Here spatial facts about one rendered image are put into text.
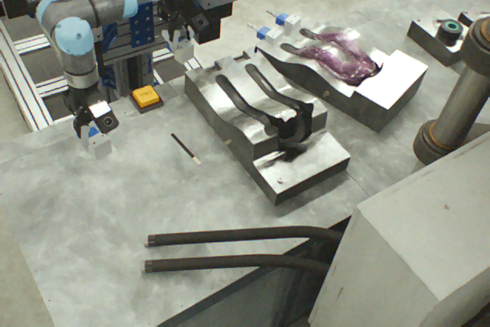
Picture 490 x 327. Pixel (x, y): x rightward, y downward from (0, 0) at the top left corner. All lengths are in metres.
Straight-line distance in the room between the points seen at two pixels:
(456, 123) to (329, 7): 2.59
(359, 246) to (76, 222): 0.91
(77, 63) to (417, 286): 0.85
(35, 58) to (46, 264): 1.56
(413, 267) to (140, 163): 1.04
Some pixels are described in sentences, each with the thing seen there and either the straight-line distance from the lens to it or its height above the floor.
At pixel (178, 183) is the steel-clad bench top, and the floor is 0.80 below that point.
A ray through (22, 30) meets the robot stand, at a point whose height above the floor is 0.21.
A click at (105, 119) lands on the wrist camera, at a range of 1.36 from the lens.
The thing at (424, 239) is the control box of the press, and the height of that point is 1.47.
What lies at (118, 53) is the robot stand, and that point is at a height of 0.72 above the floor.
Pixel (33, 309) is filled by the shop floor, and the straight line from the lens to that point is 2.36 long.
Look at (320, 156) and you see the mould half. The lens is 1.62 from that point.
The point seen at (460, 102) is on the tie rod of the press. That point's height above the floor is 1.41.
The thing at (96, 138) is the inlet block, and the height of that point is 0.96.
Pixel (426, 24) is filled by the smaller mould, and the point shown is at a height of 0.87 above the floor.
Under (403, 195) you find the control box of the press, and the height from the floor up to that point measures 1.47.
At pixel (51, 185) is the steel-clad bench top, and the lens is 1.63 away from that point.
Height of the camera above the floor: 2.09
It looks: 49 degrees down
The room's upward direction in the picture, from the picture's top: 7 degrees clockwise
